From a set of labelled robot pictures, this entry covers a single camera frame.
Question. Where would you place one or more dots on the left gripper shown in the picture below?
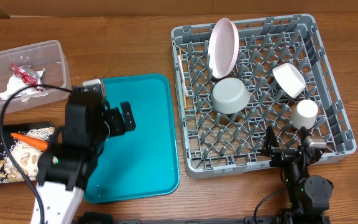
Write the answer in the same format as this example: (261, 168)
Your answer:
(116, 124)

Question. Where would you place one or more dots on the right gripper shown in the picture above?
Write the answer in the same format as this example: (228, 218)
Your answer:
(281, 154)

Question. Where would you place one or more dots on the white paper cup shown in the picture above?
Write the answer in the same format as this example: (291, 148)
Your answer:
(304, 114)

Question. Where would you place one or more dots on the white ceramic bowl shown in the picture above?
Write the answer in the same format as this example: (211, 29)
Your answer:
(290, 79)

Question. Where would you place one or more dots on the wooden chopstick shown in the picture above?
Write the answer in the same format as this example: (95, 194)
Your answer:
(184, 97)

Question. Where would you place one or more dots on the white plastic fork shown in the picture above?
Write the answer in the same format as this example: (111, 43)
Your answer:
(183, 84)

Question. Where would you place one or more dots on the grey bowl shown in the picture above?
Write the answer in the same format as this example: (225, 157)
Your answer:
(230, 95)

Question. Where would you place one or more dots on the orange carrot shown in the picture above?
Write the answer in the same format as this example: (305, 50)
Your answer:
(34, 142)

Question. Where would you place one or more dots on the red foil wrapper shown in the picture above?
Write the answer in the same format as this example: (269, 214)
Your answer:
(27, 74)

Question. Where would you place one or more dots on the white round plate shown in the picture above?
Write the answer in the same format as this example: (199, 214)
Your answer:
(223, 48)

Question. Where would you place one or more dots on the white napkin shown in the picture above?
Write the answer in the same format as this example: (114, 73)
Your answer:
(15, 84)

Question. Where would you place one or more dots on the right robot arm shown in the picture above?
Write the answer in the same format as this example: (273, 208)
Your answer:
(308, 194)

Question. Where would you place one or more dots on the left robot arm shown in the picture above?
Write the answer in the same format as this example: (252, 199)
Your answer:
(73, 152)

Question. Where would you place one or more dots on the grey dishwasher rack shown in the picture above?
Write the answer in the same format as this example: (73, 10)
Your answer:
(217, 144)

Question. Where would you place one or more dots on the teal plastic tray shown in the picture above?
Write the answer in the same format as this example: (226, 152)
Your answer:
(143, 162)

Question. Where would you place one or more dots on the rice and peanut shells pile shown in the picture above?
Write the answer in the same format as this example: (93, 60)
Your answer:
(25, 155)

